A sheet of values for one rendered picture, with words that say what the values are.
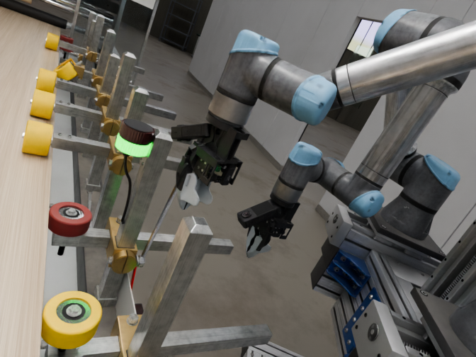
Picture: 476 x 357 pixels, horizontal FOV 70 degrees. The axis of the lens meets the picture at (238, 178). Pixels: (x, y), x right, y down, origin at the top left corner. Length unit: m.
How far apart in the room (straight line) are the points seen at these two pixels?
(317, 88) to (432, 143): 2.84
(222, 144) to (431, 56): 0.37
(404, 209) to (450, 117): 2.26
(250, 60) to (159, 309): 0.41
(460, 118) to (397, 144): 2.46
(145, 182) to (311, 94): 0.35
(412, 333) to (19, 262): 0.73
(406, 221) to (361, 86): 0.58
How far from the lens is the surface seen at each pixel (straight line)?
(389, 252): 1.18
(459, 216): 3.12
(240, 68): 0.58
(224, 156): 0.61
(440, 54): 0.66
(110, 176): 0.96
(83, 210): 0.79
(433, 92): 0.88
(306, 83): 0.55
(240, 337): 0.77
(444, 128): 3.35
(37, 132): 0.93
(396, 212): 1.15
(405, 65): 0.66
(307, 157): 0.85
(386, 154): 0.86
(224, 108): 0.59
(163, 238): 0.85
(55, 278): 1.04
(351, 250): 1.15
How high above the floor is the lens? 1.34
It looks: 21 degrees down
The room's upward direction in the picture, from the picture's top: 25 degrees clockwise
